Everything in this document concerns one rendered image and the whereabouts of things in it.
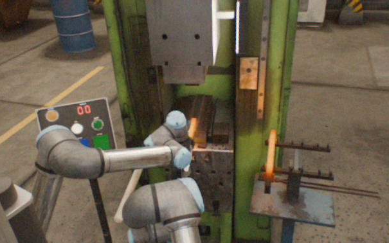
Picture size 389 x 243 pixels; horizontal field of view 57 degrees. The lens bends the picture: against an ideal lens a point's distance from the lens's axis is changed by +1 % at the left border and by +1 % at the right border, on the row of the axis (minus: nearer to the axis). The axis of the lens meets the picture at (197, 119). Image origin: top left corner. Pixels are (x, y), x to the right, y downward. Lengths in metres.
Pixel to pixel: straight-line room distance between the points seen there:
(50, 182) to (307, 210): 1.18
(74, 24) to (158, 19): 4.59
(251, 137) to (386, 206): 1.41
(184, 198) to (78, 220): 1.94
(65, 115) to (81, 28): 4.43
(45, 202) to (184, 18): 0.93
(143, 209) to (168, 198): 0.08
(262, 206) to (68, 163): 1.04
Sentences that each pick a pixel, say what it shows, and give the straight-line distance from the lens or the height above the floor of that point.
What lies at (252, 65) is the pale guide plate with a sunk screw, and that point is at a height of 1.32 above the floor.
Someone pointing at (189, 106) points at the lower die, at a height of 0.99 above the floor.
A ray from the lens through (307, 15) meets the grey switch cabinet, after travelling 6.98.
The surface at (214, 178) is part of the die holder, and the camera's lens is 1.97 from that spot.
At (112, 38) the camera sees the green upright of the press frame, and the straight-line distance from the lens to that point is 1.90.
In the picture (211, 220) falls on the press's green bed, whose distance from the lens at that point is 2.21.
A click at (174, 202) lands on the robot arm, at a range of 1.07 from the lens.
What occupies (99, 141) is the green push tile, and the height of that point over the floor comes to 1.02.
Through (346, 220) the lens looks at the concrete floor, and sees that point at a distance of 2.90.
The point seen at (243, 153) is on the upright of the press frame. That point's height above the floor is 0.75.
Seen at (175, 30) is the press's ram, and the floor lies 1.54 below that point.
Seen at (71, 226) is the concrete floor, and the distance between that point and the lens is 2.92.
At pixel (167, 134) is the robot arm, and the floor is 1.24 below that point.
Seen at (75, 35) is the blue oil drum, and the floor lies 0.30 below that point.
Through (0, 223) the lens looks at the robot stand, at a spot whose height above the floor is 1.59.
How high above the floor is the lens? 2.01
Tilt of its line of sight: 31 degrees down
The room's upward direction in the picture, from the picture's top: 3 degrees counter-clockwise
